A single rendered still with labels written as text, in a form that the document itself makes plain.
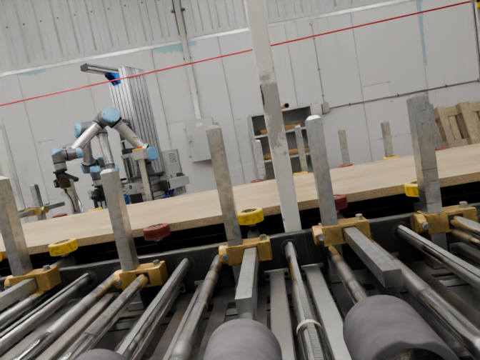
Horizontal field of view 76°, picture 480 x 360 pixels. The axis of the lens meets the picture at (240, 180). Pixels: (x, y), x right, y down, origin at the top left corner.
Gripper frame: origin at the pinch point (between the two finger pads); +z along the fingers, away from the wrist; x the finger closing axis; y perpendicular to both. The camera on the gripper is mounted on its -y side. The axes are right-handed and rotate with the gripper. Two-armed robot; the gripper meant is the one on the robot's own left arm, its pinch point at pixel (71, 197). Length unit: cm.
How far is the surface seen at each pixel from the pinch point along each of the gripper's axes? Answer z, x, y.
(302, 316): 17, 150, -142
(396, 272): 14, 146, -158
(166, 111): -89, -257, 3
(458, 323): 17, 155, -162
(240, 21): -196, -275, -130
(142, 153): -19, 13, -63
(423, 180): 5, 119, -176
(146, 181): -2, 12, -61
